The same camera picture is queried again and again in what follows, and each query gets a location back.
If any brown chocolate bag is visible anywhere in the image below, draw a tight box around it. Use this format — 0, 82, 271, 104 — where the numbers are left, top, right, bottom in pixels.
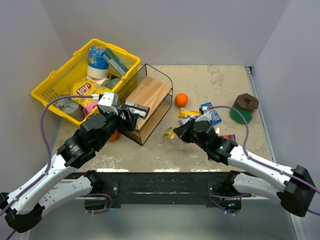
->
122, 100, 150, 119

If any yellow M&M's bag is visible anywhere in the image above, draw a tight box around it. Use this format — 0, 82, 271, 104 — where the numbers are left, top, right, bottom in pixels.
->
163, 127, 176, 140

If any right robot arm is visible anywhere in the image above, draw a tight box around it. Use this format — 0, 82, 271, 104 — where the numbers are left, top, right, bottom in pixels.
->
173, 120, 316, 217

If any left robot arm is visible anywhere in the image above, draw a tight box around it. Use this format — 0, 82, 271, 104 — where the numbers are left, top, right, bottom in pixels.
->
0, 108, 138, 233

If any purple Fox's candy bag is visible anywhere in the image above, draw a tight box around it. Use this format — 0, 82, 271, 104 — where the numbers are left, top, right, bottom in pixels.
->
179, 115, 199, 126

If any orange near shelf back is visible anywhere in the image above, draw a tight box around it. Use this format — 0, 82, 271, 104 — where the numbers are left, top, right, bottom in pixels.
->
175, 93, 189, 108

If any orange near basket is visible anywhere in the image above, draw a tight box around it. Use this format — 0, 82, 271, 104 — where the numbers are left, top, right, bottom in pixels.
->
109, 130, 120, 142

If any small yellow snack bar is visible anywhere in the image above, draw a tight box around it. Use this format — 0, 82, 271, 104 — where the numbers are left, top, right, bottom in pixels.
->
178, 107, 200, 119

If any pink package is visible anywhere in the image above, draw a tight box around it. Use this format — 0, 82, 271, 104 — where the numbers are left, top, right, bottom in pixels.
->
83, 101, 98, 119

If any green round ball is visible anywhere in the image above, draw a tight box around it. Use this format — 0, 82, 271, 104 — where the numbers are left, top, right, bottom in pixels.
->
107, 77, 121, 90

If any pink tissue roll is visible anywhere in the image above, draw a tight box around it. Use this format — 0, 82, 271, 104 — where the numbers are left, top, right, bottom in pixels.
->
86, 75, 110, 87

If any yellow Lay's chips bag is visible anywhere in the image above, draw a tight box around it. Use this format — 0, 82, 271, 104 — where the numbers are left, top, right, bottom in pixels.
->
63, 77, 110, 108

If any teal box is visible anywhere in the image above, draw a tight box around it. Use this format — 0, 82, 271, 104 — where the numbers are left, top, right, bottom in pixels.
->
101, 48, 128, 77

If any grey crumpled cloth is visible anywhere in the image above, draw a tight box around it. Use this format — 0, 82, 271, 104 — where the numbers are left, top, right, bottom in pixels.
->
56, 98, 84, 122

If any green cup brown lid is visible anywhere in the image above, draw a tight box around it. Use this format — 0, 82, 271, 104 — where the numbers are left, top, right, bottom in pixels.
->
232, 93, 259, 123

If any yellow plastic basket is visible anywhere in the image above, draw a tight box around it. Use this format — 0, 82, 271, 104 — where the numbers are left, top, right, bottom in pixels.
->
31, 38, 141, 128

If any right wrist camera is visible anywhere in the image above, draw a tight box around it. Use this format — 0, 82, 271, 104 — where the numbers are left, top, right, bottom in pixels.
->
195, 107, 212, 123

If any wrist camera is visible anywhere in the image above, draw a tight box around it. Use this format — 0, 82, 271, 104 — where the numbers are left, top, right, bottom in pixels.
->
97, 92, 119, 115
195, 107, 212, 123

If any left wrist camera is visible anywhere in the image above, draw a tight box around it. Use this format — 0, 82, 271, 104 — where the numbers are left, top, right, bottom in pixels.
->
97, 92, 119, 115

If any wood and wire shelf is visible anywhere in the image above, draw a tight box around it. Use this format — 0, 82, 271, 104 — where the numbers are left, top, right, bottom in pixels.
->
122, 63, 173, 146

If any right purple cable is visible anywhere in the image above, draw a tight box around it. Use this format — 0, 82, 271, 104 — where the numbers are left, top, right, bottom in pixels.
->
208, 105, 320, 216

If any purple cable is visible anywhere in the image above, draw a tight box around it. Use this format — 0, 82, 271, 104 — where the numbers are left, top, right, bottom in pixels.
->
208, 105, 320, 216
0, 94, 100, 240

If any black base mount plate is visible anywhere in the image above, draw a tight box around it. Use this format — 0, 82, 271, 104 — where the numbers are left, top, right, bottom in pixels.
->
84, 170, 245, 213

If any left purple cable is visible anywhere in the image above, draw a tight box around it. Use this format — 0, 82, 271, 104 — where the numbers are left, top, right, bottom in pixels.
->
0, 94, 100, 240

